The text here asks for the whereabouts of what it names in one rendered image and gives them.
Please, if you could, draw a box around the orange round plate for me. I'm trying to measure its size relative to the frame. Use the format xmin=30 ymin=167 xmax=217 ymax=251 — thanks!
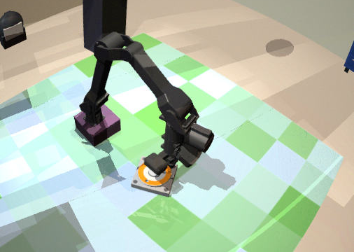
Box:
xmin=138 ymin=163 xmax=171 ymax=186

